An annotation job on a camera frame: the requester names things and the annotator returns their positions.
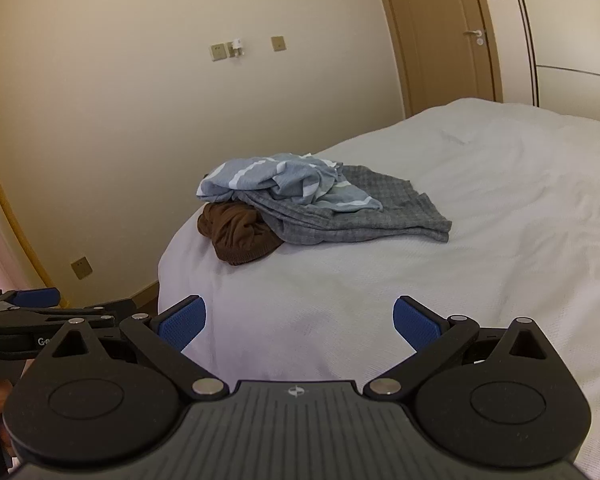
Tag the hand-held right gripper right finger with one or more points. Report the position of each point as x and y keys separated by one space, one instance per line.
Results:
x=415 y=322

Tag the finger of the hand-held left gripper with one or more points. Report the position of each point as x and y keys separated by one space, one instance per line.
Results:
x=105 y=308
x=35 y=297

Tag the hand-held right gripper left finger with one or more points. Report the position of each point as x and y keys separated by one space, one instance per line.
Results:
x=182 y=322

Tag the blue white-striped t-shirt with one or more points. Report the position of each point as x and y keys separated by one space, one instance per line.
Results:
x=260 y=175

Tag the yellow wooden coat rack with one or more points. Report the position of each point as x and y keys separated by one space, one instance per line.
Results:
x=42 y=275

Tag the brown garment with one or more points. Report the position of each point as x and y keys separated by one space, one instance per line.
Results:
x=235 y=235

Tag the grey checked garment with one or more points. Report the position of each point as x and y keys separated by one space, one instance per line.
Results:
x=380 y=210

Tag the bed with pale bedspread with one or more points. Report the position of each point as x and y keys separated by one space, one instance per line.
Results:
x=480 y=210

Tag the white plug adapter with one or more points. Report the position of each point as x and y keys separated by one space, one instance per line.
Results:
x=237 y=47

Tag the brown wooden door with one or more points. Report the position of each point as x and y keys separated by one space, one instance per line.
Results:
x=430 y=35

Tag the cream wardrobe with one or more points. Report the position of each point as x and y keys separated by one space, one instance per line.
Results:
x=570 y=35

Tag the beige low wall socket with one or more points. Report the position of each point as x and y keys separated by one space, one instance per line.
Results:
x=81 y=267

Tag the beige wall plate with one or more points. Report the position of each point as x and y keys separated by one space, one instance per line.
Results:
x=278 y=43

